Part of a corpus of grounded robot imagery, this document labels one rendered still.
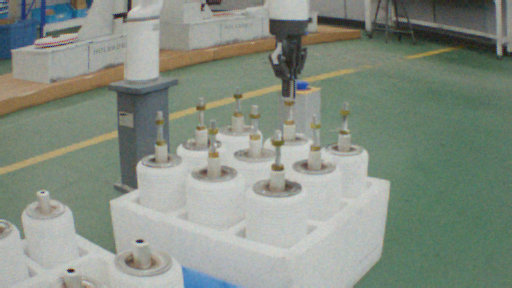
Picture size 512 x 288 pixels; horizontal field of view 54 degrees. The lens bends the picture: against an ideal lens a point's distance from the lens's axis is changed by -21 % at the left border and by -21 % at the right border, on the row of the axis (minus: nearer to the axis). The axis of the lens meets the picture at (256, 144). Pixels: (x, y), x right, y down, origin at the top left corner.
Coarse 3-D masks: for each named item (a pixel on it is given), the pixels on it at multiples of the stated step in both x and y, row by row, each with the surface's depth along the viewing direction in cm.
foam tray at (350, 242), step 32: (384, 192) 114; (128, 224) 104; (160, 224) 99; (192, 224) 97; (320, 224) 97; (352, 224) 102; (384, 224) 118; (192, 256) 97; (224, 256) 93; (256, 256) 89; (288, 256) 86; (320, 256) 93; (352, 256) 106
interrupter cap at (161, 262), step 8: (152, 248) 71; (120, 256) 69; (128, 256) 69; (152, 256) 70; (160, 256) 70; (168, 256) 69; (120, 264) 67; (128, 264) 67; (152, 264) 68; (160, 264) 67; (168, 264) 67; (128, 272) 65; (136, 272) 65; (144, 272) 65; (152, 272) 65; (160, 272) 65
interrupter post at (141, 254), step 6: (132, 240) 67; (138, 240) 68; (144, 240) 68; (132, 246) 67; (138, 246) 66; (144, 246) 67; (138, 252) 67; (144, 252) 67; (138, 258) 67; (144, 258) 67; (150, 258) 68; (138, 264) 67; (144, 264) 67; (150, 264) 68
